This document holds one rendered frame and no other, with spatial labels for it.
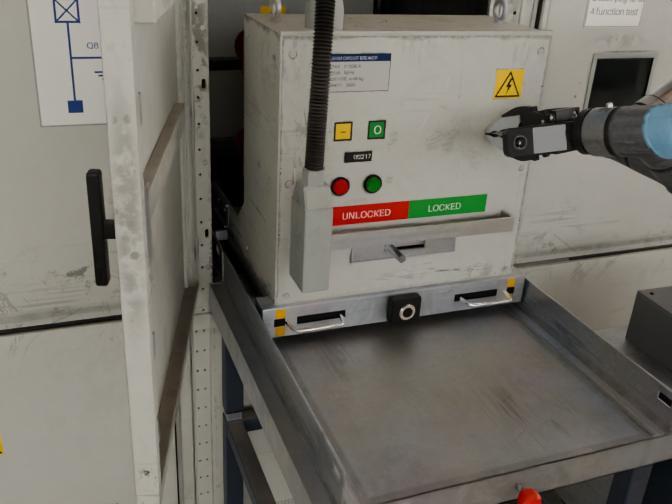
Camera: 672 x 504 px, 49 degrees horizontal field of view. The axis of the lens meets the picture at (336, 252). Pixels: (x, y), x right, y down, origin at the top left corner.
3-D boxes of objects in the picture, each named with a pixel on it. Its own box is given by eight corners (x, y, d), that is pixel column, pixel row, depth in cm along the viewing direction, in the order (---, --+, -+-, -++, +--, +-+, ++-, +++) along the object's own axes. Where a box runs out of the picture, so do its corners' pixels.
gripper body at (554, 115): (552, 150, 127) (613, 152, 118) (518, 157, 123) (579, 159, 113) (550, 106, 126) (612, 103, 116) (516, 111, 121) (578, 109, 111)
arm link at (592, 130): (603, 160, 109) (602, 104, 108) (577, 159, 113) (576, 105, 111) (633, 153, 113) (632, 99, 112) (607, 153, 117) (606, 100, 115)
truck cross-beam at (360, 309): (520, 301, 149) (525, 275, 146) (262, 339, 131) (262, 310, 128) (507, 290, 153) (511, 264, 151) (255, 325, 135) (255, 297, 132)
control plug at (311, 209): (330, 291, 119) (336, 189, 112) (301, 294, 118) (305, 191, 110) (314, 270, 126) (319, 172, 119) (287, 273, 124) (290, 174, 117)
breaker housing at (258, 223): (511, 280, 147) (555, 31, 127) (272, 312, 130) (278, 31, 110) (403, 192, 190) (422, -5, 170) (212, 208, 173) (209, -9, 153)
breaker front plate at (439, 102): (511, 283, 146) (555, 36, 126) (277, 315, 130) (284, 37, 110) (508, 280, 147) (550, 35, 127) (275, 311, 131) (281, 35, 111)
